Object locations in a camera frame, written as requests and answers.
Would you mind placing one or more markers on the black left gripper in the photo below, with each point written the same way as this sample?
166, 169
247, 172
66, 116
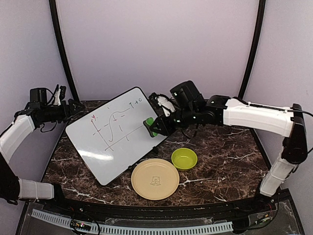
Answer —
66, 115

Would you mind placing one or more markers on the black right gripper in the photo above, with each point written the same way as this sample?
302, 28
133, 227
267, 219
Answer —
163, 131

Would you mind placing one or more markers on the green bone-shaped eraser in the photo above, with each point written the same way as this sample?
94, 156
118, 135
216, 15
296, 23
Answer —
148, 123

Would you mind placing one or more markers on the white whiteboard with black frame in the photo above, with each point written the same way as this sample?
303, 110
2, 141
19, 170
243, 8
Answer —
113, 137

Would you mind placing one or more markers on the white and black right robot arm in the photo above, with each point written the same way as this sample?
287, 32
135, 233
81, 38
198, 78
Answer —
287, 122

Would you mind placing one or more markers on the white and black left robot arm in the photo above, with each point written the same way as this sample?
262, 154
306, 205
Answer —
44, 106

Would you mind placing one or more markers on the green bowl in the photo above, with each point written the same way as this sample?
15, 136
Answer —
184, 159

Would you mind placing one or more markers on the beige round plate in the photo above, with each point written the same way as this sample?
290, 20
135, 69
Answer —
155, 179

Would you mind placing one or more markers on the left wrist camera with cables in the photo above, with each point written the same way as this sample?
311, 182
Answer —
57, 96

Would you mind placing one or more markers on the wrist camera with cables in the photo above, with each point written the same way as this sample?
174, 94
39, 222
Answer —
57, 96
163, 102

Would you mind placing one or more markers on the right wrist camera with cables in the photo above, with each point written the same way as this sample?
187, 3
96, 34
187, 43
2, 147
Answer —
163, 102

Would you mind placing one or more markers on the black curved front rail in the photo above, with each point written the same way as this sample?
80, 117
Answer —
220, 199

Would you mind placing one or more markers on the black left corner post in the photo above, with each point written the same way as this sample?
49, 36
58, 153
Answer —
61, 47

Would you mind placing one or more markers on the black corner post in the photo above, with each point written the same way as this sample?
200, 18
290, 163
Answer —
253, 48
61, 47

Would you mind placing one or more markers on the white slotted cable duct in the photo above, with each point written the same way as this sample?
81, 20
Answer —
132, 227

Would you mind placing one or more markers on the black right corner post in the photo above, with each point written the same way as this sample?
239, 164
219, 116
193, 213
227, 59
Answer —
253, 48

